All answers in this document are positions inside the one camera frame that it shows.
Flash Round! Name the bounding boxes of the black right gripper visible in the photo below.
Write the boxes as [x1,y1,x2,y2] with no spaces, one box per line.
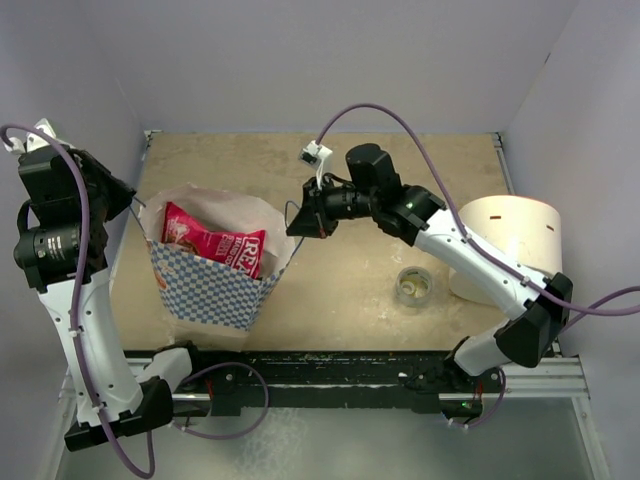
[288,173,380,238]

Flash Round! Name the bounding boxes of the red Real chips bag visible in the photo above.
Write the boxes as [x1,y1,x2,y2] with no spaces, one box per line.
[162,202,266,279]

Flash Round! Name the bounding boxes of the blue checkered paper bag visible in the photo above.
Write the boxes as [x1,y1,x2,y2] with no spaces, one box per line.
[138,184,300,350]

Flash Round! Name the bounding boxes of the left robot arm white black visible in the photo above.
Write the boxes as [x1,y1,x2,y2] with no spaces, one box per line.
[14,146,206,451]

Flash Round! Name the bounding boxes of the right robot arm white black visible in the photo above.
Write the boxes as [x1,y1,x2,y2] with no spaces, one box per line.
[286,142,573,391]

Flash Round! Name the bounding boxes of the clear tape roll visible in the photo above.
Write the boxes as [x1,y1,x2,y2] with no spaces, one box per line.
[394,267,433,308]

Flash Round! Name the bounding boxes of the white cylindrical paper lamp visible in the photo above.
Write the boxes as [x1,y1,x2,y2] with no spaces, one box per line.
[459,195,563,277]

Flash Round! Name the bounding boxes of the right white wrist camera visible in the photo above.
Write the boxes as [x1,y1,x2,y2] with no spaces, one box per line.
[298,141,333,189]

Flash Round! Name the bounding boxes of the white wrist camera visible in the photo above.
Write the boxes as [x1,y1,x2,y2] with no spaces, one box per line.
[1,118,60,156]
[298,141,333,189]

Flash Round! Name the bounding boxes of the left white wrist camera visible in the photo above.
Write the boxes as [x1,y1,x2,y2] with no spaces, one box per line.
[1,118,60,156]

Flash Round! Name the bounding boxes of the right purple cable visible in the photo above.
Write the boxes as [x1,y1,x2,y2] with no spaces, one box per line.
[317,103,640,431]

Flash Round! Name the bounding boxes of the purple cable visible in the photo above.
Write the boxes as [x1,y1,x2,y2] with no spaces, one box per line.
[0,124,271,476]
[317,103,640,431]

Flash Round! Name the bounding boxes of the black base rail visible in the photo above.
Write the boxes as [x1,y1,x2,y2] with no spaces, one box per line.
[174,350,500,417]

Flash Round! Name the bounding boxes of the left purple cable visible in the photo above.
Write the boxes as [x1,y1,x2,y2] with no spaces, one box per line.
[0,124,271,476]

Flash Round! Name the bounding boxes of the aluminium frame rails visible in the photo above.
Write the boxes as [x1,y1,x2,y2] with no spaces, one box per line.
[49,130,611,480]

